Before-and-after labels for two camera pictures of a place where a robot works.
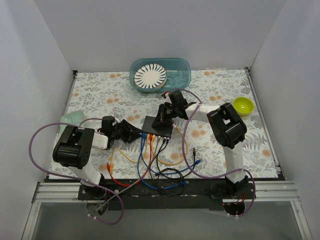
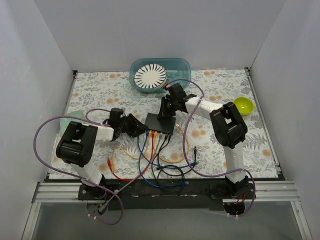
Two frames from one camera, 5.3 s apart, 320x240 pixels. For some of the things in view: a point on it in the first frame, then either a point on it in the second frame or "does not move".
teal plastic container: (152, 75) does not move
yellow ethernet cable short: (116, 148) -> (113, 164)
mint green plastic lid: (74, 117) does not move
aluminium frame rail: (275, 191) does not move
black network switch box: (147, 127) does not move
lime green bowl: (243, 106) does not move
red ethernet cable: (108, 169) -> (153, 137)
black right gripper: (164, 114) -> (164, 107)
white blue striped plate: (150, 76) does not move
